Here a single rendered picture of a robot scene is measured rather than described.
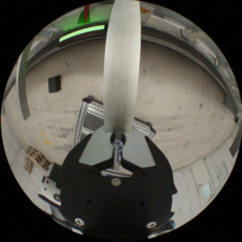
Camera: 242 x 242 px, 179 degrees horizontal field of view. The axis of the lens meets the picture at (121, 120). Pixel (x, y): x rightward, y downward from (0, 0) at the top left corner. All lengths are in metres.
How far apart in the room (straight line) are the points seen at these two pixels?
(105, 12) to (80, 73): 0.88
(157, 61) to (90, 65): 0.72
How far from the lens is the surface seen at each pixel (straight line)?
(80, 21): 0.31
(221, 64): 0.52
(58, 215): 0.51
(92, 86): 0.99
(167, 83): 1.08
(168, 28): 0.35
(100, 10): 0.27
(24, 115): 0.26
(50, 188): 0.35
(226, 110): 2.59
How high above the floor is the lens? 0.94
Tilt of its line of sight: 60 degrees down
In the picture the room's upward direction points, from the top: 180 degrees clockwise
